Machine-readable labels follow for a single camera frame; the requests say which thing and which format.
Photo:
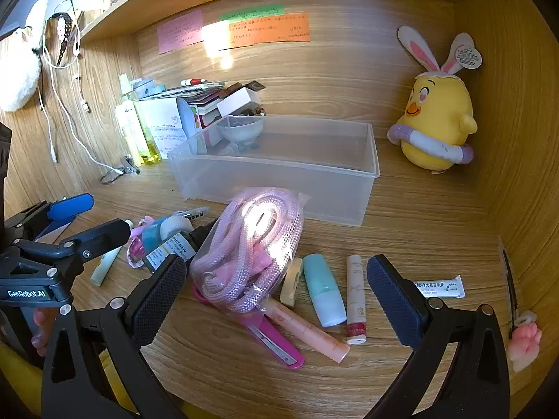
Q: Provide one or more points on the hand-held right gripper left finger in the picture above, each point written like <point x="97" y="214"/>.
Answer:
<point x="159" y="297"/>

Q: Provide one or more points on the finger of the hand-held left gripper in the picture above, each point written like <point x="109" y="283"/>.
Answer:
<point x="70" y="207"/>
<point x="100" y="232"/>

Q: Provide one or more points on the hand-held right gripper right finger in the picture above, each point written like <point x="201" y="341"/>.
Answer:
<point x="395" y="301"/>

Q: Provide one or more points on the white gauze roll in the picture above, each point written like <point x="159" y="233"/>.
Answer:
<point x="174" y="225"/>

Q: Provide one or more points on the pink cloth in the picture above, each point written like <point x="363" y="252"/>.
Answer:
<point x="249" y="248"/>

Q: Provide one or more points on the clear plastic storage box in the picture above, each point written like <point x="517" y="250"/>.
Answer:
<point x="284" y="174"/>

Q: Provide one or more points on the person's left hand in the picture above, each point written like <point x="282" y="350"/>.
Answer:
<point x="41" y="321"/>

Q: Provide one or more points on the pale green tube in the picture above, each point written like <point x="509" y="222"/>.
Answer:
<point x="105" y="266"/>

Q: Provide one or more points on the white tube with red band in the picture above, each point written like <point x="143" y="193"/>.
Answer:
<point x="356" y="297"/>

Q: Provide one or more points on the blue barcode packet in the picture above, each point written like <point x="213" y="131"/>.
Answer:
<point x="170" y="251"/>

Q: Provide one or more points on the light blue small container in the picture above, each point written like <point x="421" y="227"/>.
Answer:
<point x="151" y="235"/>

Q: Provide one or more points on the white sachet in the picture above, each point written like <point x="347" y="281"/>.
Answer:
<point x="445" y="289"/>

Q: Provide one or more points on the mint green bottle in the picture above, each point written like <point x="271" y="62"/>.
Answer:
<point x="323" y="288"/>

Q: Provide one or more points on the yellow tube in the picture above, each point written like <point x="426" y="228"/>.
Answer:
<point x="126" y="131"/>

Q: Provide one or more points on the yellow spray bottle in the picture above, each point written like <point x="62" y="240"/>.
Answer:
<point x="150" y="146"/>

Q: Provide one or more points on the cream lip balm stick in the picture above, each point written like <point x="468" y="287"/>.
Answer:
<point x="291" y="281"/>

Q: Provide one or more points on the pink scissors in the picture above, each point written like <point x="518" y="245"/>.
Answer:
<point x="279" y="347"/>

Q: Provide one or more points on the pink paw toy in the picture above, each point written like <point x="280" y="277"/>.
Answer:
<point x="526" y="345"/>

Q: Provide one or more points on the light blue tape roll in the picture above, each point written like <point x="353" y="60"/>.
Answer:
<point x="146" y="87"/>

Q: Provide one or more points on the white plush cloth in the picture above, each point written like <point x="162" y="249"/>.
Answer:
<point x="22" y="70"/>

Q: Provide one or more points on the fruit print box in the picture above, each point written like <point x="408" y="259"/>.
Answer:
<point x="205" y="120"/>

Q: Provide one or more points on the stack of books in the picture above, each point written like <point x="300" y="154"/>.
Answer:
<point x="187" y="92"/>

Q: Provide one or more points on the white bowl of coins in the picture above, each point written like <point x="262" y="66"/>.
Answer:
<point x="240" y="128"/>

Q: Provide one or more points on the black headband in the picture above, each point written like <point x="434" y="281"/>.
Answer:
<point x="65" y="30"/>

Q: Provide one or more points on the red and white tube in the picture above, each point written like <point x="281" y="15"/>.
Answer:
<point x="201" y="82"/>

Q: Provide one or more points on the small white box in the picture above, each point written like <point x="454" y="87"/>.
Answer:
<point x="236" y="102"/>

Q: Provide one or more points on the yellow chick plush toy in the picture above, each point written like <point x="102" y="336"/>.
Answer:
<point x="436" y="109"/>

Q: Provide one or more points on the pink sticky note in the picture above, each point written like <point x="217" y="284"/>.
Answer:
<point x="179" y="31"/>

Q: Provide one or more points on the green sticky note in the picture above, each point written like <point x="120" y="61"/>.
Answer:
<point x="253" y="11"/>

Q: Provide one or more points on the orange sticky note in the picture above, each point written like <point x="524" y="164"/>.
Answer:
<point x="279" y="30"/>

